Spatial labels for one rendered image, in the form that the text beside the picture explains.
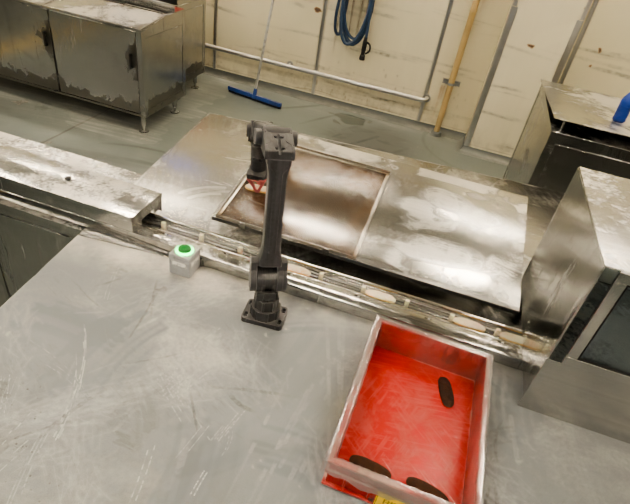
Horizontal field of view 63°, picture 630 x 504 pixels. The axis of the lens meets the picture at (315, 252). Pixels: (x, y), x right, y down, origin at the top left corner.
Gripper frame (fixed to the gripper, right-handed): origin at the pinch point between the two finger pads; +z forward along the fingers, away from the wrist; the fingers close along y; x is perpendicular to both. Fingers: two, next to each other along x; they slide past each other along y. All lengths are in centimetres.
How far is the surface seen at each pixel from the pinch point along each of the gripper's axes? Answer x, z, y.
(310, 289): 28, 0, 41
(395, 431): 58, -2, 81
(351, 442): 48, -3, 87
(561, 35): 161, 36, -293
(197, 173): -30.6, 13.4, -16.4
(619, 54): 217, 50, -313
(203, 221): -16.1, 8.2, 14.8
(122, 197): -40.1, -4.0, 23.6
